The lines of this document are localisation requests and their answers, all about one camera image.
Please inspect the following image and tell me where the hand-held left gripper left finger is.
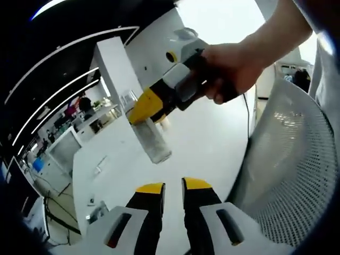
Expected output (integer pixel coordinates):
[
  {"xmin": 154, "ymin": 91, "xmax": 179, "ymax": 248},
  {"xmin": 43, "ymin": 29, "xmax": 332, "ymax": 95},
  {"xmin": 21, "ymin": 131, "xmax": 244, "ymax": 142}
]
[{"xmin": 84, "ymin": 182, "xmax": 166, "ymax": 255}]

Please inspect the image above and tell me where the red-label white skincare bottle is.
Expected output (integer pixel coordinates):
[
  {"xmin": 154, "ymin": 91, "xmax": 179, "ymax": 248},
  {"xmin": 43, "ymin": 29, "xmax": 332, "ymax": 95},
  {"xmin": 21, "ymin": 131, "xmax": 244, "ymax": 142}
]
[{"xmin": 120, "ymin": 89, "xmax": 173, "ymax": 165}]

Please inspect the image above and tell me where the person's grey clothing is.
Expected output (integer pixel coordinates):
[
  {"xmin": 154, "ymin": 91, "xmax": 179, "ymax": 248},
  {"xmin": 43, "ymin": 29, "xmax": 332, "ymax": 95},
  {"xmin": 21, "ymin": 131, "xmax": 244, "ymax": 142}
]
[{"xmin": 292, "ymin": 0, "xmax": 340, "ymax": 112}]

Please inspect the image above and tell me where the grey mesh office chair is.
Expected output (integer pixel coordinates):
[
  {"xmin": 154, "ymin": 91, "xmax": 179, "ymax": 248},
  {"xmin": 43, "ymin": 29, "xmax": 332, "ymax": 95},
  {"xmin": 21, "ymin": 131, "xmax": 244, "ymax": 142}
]
[{"xmin": 227, "ymin": 79, "xmax": 335, "ymax": 247}]

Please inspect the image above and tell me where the white office desk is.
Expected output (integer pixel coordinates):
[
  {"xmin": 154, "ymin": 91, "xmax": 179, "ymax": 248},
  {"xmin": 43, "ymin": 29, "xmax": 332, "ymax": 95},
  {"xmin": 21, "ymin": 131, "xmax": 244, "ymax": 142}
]
[{"xmin": 79, "ymin": 102, "xmax": 120, "ymax": 133}]

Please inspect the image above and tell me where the person's right hand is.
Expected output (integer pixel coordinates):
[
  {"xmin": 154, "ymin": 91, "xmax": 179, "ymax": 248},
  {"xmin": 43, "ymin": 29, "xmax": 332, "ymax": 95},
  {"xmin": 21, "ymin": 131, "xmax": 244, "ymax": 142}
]
[{"xmin": 199, "ymin": 42, "xmax": 267, "ymax": 106}]

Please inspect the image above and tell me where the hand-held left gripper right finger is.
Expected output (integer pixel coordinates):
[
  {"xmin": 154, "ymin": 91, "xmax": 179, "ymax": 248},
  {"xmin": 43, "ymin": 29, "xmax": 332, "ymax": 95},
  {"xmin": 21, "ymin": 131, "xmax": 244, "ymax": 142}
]
[{"xmin": 182, "ymin": 177, "xmax": 277, "ymax": 255}]

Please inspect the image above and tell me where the black cable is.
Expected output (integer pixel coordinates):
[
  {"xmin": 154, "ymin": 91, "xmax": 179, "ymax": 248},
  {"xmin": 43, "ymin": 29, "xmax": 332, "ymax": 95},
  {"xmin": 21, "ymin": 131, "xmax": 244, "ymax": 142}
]
[{"xmin": 242, "ymin": 93, "xmax": 252, "ymax": 139}]

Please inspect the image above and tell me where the white frosted-panel cabinet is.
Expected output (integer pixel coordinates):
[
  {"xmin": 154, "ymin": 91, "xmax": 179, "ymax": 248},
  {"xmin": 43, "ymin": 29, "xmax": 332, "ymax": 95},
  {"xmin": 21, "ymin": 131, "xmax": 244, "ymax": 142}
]
[{"xmin": 47, "ymin": 126, "xmax": 82, "ymax": 171}]

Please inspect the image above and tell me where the blue water bucket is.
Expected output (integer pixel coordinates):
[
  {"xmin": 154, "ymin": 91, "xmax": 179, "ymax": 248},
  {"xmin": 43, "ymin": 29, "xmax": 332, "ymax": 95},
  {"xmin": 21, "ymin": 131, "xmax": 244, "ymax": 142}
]
[{"xmin": 33, "ymin": 156, "xmax": 46, "ymax": 171}]

